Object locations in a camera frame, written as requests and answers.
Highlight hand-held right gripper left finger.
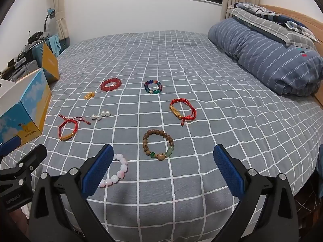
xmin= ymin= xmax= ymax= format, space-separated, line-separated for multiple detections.
xmin=30 ymin=144 xmax=115 ymax=242

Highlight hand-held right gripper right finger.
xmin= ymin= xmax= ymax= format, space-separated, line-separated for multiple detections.
xmin=213 ymin=144 xmax=299 ymax=242

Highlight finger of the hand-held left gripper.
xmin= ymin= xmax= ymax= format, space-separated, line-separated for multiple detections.
xmin=0 ymin=144 xmax=48 ymax=182
xmin=0 ymin=136 xmax=22 ymax=157

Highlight pink bead bracelet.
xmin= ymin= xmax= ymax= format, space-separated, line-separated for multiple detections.
xmin=99 ymin=153 xmax=129 ymax=187

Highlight red cord bracelet thin weave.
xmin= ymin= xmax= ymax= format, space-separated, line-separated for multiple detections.
xmin=58 ymin=114 xmax=92 ymax=142

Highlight blue and yellow cardboard box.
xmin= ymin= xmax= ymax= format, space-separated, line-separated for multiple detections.
xmin=0 ymin=42 xmax=60 ymax=152

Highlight white pearl bead piece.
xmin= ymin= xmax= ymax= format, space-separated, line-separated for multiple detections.
xmin=91 ymin=110 xmax=111 ymax=120

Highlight brown wooden bead bracelet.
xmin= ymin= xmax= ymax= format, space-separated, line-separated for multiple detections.
xmin=143 ymin=130 xmax=175 ymax=160

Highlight red cord bracelet thick weave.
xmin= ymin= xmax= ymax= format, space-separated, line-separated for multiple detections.
xmin=169 ymin=98 xmax=196 ymax=127

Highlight multicolour glass bead bracelet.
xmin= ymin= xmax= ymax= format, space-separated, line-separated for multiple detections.
xmin=144 ymin=80 xmax=163 ymax=95

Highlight dark desk clutter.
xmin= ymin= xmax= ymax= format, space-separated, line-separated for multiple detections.
xmin=0 ymin=53 xmax=34 ymax=82

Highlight teal suitcase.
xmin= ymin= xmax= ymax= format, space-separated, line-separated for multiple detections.
xmin=31 ymin=41 xmax=51 ymax=69

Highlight light blue cloth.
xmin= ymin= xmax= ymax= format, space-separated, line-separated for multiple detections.
xmin=48 ymin=35 xmax=61 ymax=56

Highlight dark clothes pile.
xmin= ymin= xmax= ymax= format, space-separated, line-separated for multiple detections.
xmin=27 ymin=30 xmax=51 ymax=43

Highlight grey checked bed sheet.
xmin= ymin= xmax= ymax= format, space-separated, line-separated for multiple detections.
xmin=0 ymin=30 xmax=323 ymax=242

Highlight blue striped rolled duvet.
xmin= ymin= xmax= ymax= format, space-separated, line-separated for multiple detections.
xmin=208 ymin=18 xmax=323 ymax=96

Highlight blue desk lamp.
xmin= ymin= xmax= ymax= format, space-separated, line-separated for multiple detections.
xmin=44 ymin=7 xmax=57 ymax=33

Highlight beige curtain beside lamp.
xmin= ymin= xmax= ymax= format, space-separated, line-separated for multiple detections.
xmin=49 ymin=0 xmax=70 ymax=41

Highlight grey checked pillow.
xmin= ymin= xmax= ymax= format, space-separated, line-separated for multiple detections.
xmin=227 ymin=7 xmax=320 ymax=47

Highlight dark blue patterned pillow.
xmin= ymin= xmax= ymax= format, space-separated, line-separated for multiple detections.
xmin=228 ymin=2 xmax=307 ymax=31

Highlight wooden headboard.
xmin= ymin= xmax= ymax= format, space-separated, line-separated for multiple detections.
xmin=260 ymin=4 xmax=323 ymax=56

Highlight red bead bracelet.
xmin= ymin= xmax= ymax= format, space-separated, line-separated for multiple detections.
xmin=100 ymin=78 xmax=122 ymax=92

